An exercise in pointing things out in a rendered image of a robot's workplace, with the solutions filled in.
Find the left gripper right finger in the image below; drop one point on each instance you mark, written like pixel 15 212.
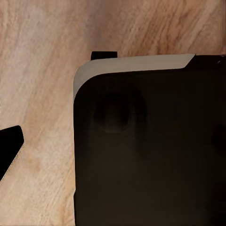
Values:
pixel 219 140

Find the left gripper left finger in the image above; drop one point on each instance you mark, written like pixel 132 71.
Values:
pixel 11 140

